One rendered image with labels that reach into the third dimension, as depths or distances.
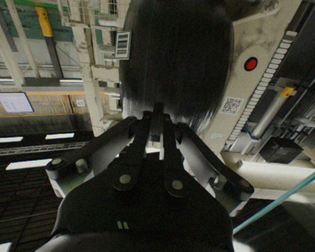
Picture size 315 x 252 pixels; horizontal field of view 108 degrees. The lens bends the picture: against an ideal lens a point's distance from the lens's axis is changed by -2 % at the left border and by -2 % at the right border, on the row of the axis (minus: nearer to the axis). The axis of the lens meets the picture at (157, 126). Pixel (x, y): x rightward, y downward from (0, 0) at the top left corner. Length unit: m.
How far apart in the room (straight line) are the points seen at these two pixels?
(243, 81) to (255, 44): 0.12
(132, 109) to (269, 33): 0.48
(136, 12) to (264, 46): 0.41
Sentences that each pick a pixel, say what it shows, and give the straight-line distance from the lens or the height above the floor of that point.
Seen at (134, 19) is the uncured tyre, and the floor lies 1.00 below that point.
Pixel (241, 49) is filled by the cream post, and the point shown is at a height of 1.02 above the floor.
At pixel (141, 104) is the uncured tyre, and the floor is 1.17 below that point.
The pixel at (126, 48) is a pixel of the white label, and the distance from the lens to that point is 0.32.
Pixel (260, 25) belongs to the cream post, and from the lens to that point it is 0.56.
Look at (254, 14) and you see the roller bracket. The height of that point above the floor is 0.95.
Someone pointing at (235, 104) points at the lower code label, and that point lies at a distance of 0.59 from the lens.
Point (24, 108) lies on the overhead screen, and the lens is 4.66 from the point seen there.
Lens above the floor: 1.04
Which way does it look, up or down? 34 degrees up
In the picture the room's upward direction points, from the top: 172 degrees counter-clockwise
